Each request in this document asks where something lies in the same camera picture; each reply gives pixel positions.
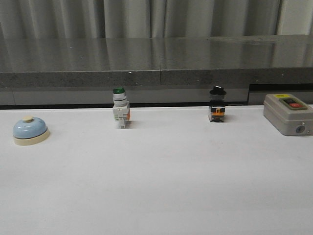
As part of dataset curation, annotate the light blue desk bell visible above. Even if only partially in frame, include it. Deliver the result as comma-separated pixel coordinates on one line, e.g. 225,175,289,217
13,116,50,146

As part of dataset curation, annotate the grey stone counter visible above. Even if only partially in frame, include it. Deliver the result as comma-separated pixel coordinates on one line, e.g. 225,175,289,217
0,35,313,107

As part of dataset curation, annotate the grey curtain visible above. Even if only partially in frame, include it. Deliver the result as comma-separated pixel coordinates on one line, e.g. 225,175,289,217
0,0,281,39

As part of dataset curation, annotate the green pushbutton switch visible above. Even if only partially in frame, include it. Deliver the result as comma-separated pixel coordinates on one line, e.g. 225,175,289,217
112,87,130,128

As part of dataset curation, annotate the black selector knob switch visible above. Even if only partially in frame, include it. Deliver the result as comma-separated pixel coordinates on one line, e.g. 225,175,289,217
208,86,226,122

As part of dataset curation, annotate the grey on-off switch box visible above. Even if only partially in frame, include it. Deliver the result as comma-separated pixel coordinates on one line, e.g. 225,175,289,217
263,94,313,136

